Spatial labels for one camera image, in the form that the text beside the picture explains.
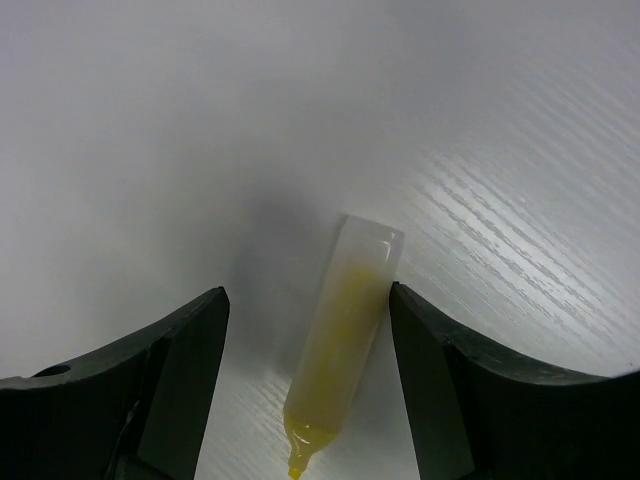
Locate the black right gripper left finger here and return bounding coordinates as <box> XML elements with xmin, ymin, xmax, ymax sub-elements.
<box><xmin>1</xmin><ymin>287</ymin><xmax>230</xmax><ymax>479</ymax></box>

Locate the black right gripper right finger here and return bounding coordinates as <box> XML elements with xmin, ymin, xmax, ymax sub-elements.
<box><xmin>389</xmin><ymin>283</ymin><xmax>639</xmax><ymax>479</ymax></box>

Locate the yellow highlighter pen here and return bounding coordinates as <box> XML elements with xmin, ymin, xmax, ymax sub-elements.
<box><xmin>283</xmin><ymin>216</ymin><xmax>404</xmax><ymax>479</ymax></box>

